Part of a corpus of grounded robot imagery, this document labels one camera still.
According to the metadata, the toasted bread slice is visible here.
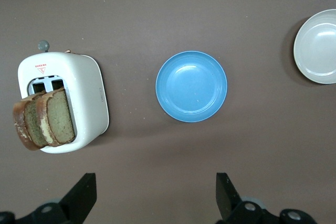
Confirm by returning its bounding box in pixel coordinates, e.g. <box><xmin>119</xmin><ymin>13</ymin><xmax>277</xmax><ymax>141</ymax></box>
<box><xmin>12</xmin><ymin>90</ymin><xmax>49</xmax><ymax>152</ymax></box>
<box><xmin>35</xmin><ymin>87</ymin><xmax>77</xmax><ymax>148</ymax></box>

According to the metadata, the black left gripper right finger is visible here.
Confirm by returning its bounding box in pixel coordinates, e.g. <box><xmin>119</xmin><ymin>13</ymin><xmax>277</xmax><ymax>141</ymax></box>
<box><xmin>215</xmin><ymin>173</ymin><xmax>317</xmax><ymax>224</ymax></box>

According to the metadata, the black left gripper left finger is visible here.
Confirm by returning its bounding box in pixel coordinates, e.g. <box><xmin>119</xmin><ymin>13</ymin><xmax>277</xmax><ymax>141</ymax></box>
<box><xmin>0</xmin><ymin>173</ymin><xmax>97</xmax><ymax>224</ymax></box>

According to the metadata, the beige plate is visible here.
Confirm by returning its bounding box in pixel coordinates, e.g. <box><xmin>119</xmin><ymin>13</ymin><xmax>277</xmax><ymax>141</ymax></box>
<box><xmin>293</xmin><ymin>9</ymin><xmax>336</xmax><ymax>85</ymax></box>

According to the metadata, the blue plate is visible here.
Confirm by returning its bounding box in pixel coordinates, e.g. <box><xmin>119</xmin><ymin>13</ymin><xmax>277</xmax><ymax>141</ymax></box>
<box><xmin>155</xmin><ymin>50</ymin><xmax>228</xmax><ymax>123</ymax></box>

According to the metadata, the white two-slot toaster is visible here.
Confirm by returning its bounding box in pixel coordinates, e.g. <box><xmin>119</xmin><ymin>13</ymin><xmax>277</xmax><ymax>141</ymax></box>
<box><xmin>17</xmin><ymin>40</ymin><xmax>110</xmax><ymax>154</ymax></box>

